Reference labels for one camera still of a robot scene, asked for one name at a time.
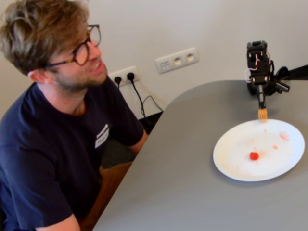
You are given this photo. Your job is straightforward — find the white servo cable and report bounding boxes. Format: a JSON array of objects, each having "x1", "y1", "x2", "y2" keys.
[{"x1": 244, "y1": 68, "x2": 259, "y2": 84}]

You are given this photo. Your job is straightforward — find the small gripper camera board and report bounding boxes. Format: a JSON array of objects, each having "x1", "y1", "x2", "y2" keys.
[{"x1": 276, "y1": 81, "x2": 291, "y2": 93}]

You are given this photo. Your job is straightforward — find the brown trousers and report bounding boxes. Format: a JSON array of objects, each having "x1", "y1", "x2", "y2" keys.
[{"x1": 78, "y1": 160, "x2": 133, "y2": 231}]

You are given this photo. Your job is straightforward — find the black looped power cable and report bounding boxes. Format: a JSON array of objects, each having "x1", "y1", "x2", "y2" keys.
[{"x1": 141, "y1": 95, "x2": 165, "y2": 119}]

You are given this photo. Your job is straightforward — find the navy blue t-shirt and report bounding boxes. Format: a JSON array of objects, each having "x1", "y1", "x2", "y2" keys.
[{"x1": 0, "y1": 76, "x2": 145, "y2": 231}]

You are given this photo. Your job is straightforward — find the orange wooden fork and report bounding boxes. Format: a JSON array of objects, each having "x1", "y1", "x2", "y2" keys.
[{"x1": 257, "y1": 107, "x2": 269, "y2": 124}]

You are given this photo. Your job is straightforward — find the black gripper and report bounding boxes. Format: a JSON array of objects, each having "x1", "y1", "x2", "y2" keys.
[{"x1": 249, "y1": 69, "x2": 270, "y2": 109}]

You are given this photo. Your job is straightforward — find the black bar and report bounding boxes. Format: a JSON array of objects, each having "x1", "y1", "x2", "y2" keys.
[{"x1": 287, "y1": 64, "x2": 308, "y2": 81}]

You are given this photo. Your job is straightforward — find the white triple wall socket plate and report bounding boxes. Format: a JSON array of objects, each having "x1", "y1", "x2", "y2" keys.
[{"x1": 154, "y1": 47, "x2": 200, "y2": 75}]

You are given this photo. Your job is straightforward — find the tortoiseshell round eyeglasses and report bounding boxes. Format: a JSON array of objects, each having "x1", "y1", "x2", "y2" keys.
[{"x1": 45, "y1": 24, "x2": 102, "y2": 68}]

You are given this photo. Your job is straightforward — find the man's head with blond hair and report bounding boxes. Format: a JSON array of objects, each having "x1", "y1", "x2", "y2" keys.
[{"x1": 0, "y1": 0, "x2": 109, "y2": 94}]

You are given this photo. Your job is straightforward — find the white round plate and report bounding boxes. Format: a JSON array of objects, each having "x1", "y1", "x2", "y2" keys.
[{"x1": 213, "y1": 119, "x2": 306, "y2": 182}]

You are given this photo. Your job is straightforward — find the white name sticker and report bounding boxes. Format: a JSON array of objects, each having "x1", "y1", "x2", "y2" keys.
[{"x1": 94, "y1": 123, "x2": 110, "y2": 149}]

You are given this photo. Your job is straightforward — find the white double wall socket plate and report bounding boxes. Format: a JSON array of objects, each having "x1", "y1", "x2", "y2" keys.
[{"x1": 108, "y1": 65, "x2": 140, "y2": 88}]

